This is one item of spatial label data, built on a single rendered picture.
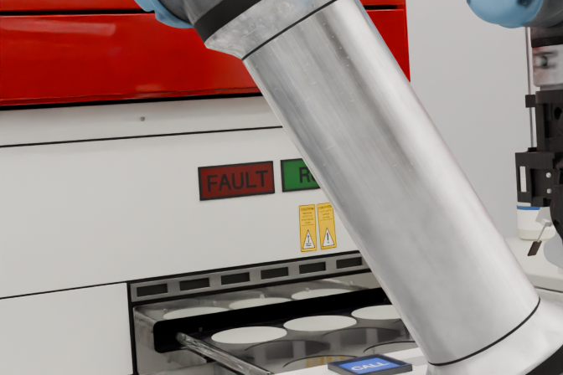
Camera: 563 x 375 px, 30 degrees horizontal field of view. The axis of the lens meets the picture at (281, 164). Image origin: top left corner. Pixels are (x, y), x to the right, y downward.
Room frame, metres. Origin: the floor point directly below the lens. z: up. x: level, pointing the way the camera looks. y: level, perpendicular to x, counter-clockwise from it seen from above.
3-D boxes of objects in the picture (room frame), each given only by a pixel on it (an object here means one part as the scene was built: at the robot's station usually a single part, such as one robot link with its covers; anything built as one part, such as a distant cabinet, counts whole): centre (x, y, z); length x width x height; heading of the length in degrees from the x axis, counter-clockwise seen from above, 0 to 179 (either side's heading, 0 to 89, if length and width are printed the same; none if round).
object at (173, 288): (1.53, 0.02, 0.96); 0.44 x 0.01 x 0.02; 116
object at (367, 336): (1.34, -0.09, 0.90); 0.34 x 0.34 x 0.01; 26
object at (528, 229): (1.68, -0.41, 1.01); 0.07 x 0.07 x 0.10
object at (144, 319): (1.52, 0.02, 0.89); 0.44 x 0.02 x 0.10; 116
